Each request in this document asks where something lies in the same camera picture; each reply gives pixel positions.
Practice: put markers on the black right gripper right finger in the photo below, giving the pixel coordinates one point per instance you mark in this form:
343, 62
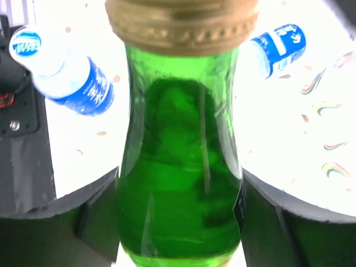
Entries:
278, 229

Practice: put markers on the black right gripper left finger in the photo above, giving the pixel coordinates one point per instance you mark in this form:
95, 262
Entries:
79, 229

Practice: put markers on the upright blue label water bottle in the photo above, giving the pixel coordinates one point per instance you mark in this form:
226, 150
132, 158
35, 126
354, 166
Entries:
61, 70

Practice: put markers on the lying blue label water bottle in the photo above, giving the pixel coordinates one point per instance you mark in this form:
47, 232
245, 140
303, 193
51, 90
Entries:
277, 49

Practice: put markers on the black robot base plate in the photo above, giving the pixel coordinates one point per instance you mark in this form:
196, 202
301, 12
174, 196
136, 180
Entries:
26, 165

